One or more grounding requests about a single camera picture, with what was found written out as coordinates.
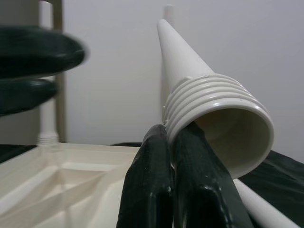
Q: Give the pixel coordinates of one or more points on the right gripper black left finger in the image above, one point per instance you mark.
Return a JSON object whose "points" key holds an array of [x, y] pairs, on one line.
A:
{"points": [[147, 190]]}

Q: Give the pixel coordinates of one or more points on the black table cloth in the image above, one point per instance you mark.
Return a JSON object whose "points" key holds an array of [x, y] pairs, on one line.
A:
{"points": [[280, 180]]}

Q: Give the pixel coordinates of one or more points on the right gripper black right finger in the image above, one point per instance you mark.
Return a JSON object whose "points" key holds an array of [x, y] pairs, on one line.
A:
{"points": [[202, 190]]}

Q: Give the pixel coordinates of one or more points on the white plastic table top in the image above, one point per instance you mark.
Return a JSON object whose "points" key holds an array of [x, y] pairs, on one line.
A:
{"points": [[47, 190]]}

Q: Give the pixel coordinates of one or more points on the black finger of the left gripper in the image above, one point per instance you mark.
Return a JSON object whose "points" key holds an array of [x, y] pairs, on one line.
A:
{"points": [[35, 52], [23, 95]]}

